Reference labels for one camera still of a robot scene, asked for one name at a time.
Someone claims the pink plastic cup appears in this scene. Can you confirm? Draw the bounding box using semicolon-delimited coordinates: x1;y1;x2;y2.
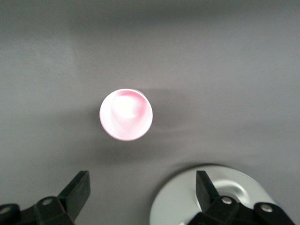
99;88;154;142

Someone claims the pale grey two-handled pot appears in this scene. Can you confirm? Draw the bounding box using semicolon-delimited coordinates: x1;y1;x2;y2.
149;164;281;225

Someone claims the dark grey table mat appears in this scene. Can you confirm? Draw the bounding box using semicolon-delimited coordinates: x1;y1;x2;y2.
0;0;300;225

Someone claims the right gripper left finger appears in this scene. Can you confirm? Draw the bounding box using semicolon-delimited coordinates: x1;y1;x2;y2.
0;170;91;225

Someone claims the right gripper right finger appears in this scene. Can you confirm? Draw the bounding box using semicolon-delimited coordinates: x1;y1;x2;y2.
187;170;296;225

